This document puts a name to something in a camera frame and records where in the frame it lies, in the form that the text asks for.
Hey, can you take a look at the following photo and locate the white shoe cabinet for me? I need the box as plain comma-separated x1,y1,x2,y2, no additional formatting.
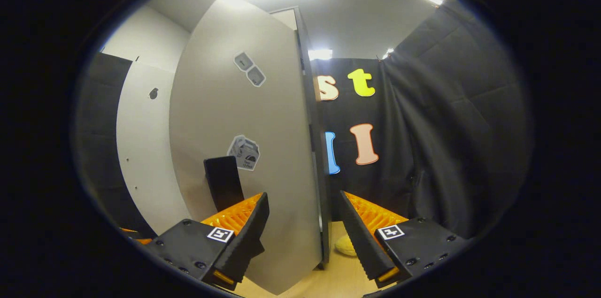
270,6,332,268

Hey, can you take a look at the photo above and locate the black backdrop cloth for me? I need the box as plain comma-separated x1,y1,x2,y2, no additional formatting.
75,0,533,240

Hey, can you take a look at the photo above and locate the yellow round object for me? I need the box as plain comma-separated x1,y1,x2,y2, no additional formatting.
335,235,358,257

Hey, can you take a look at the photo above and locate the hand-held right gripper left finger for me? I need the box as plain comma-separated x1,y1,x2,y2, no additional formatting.
145,192,271,291

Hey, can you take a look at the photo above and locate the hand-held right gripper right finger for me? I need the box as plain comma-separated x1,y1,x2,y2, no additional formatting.
339,190,470,289

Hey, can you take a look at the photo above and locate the white cabinet door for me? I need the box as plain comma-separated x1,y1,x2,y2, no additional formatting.
116,61,192,236
169,0,324,295

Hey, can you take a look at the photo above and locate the wooden floor platform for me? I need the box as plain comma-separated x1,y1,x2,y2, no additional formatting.
232,221,395,298

